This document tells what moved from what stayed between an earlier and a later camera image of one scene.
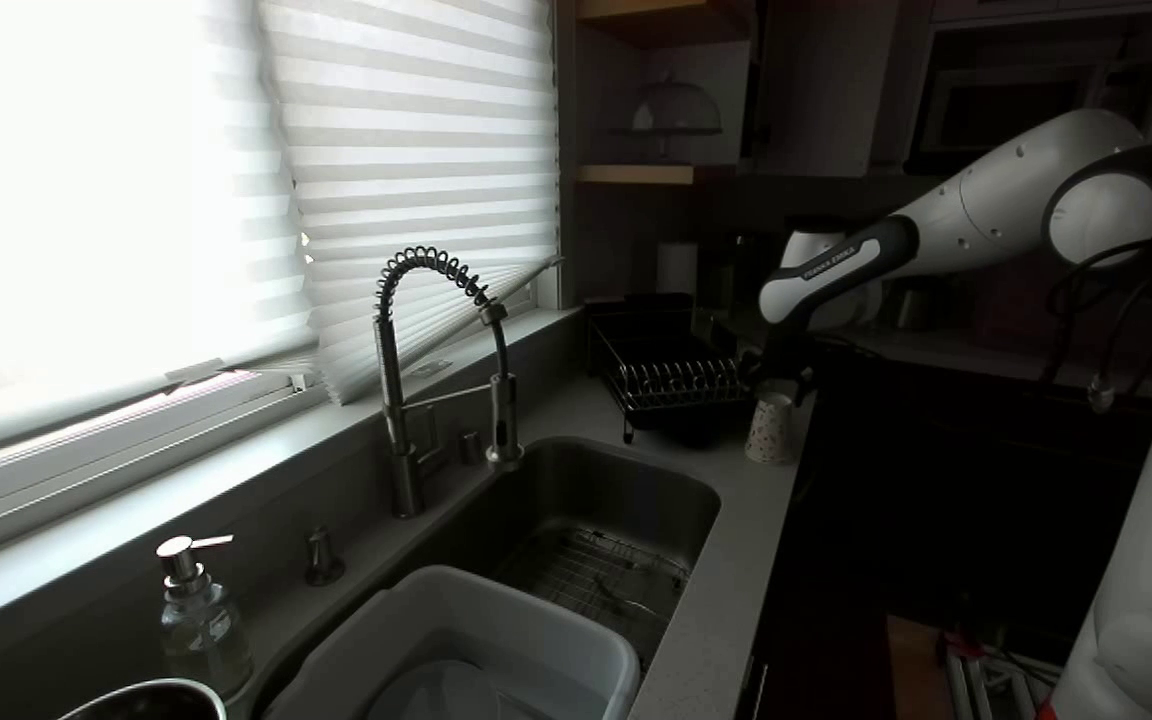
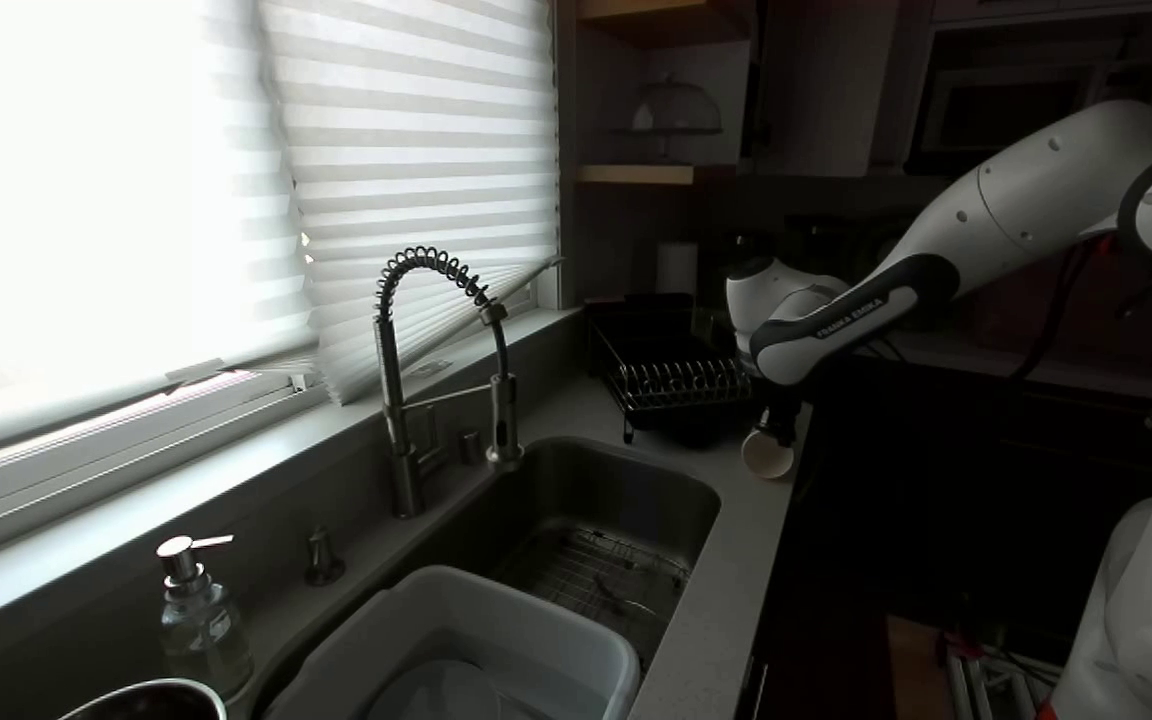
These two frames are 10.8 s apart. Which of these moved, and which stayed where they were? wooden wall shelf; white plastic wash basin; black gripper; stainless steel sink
Moved: black gripper
Stayed: wooden wall shelf; white plastic wash basin; stainless steel sink
